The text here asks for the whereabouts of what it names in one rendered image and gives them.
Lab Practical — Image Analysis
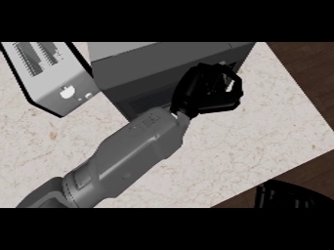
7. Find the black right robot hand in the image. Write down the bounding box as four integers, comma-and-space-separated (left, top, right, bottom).
255, 179, 334, 209

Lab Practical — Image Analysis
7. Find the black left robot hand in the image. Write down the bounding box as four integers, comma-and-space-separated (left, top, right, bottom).
168, 62, 246, 120

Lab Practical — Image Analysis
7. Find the dark grey microwave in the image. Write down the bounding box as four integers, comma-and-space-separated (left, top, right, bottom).
87, 41, 256, 123

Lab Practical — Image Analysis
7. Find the silver toaster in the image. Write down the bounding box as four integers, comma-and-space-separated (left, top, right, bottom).
0, 41, 102, 119

